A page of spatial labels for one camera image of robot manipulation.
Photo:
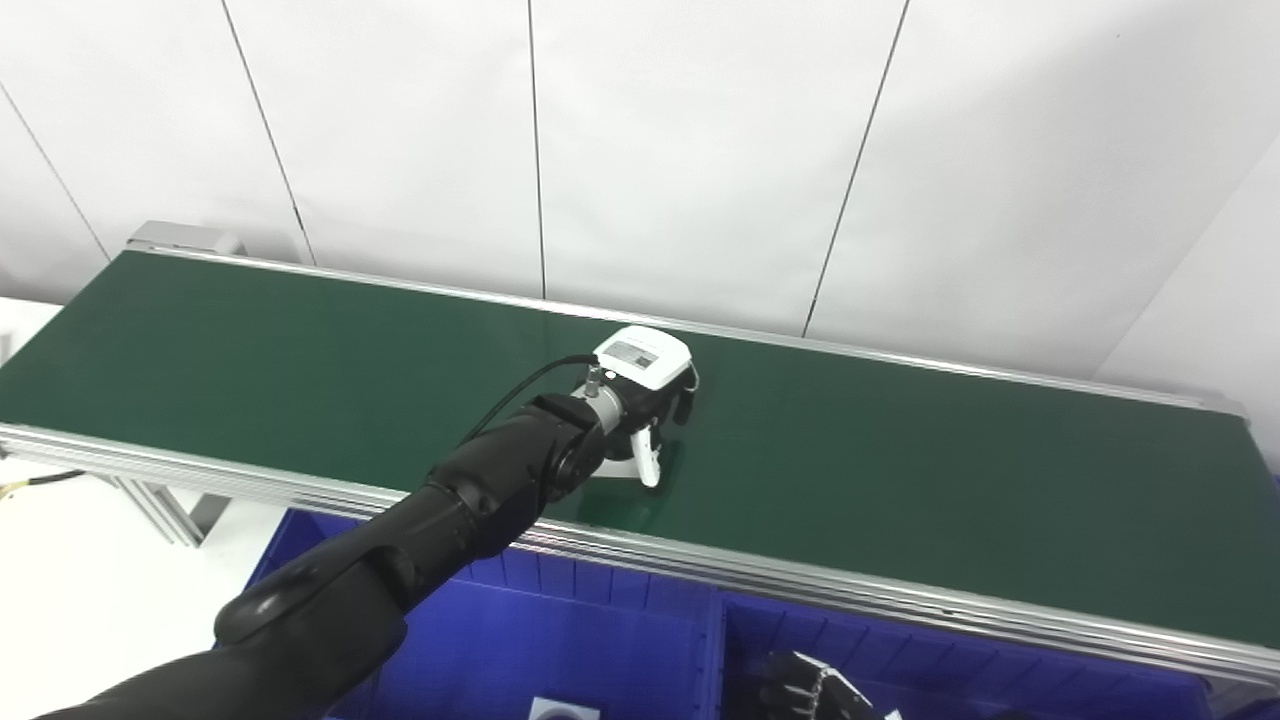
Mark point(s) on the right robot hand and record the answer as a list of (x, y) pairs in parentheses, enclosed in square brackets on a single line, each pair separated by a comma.
[(810, 695)]

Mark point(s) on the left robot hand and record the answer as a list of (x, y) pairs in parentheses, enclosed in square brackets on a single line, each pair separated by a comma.
[(645, 360)]

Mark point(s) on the white square part with hole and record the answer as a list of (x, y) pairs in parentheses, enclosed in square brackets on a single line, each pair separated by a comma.
[(612, 468), (545, 712)]

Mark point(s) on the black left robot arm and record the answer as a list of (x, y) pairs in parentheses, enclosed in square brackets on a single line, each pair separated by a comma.
[(450, 510)]

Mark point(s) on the green conveyor belt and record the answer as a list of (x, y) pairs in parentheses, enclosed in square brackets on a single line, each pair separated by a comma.
[(800, 580), (900, 470)]

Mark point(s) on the blue plastic bin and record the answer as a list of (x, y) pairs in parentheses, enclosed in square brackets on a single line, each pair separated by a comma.
[(560, 640), (1000, 680)]

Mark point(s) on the grey conveyor motor box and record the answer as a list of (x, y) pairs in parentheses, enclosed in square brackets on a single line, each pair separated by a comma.
[(185, 238)]

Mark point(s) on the aluminium conveyor leg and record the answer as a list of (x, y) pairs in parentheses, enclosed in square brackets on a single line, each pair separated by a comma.
[(170, 510)]

